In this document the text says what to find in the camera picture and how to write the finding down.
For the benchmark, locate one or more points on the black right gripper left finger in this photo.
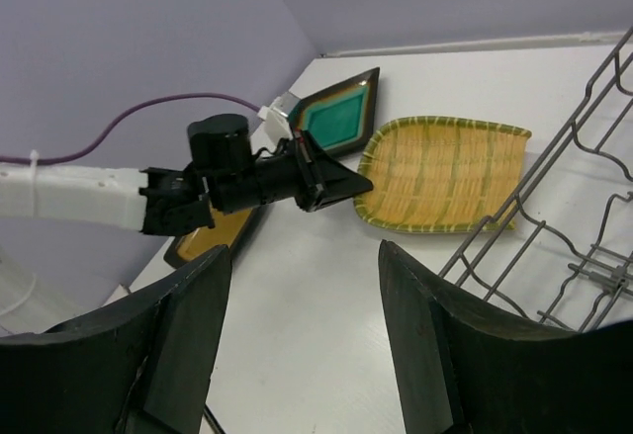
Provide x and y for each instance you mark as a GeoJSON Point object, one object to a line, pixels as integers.
{"type": "Point", "coordinates": [141, 364]}

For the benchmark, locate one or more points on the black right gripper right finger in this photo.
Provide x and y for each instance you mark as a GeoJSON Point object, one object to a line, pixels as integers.
{"type": "Point", "coordinates": [466, 366]}

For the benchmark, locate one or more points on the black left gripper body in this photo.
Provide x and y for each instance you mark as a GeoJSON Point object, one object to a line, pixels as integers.
{"type": "Point", "coordinates": [224, 167]}

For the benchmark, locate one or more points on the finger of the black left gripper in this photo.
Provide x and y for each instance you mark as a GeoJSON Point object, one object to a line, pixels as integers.
{"type": "Point", "coordinates": [326, 181]}

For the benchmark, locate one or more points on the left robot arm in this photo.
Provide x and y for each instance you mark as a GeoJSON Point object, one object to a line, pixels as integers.
{"type": "Point", "coordinates": [153, 201]}

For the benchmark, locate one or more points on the black plate with green centre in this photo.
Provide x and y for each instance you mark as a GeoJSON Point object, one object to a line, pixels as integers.
{"type": "Point", "coordinates": [340, 117]}

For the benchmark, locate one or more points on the black plate with yellow centre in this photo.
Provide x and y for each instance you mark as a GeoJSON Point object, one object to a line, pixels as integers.
{"type": "Point", "coordinates": [234, 231]}

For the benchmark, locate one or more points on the green yellow woven-pattern plate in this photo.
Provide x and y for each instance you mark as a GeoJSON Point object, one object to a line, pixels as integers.
{"type": "Point", "coordinates": [438, 174]}

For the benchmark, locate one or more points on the grey wire dish rack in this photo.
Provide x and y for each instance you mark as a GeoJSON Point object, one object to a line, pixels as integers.
{"type": "Point", "coordinates": [559, 249]}

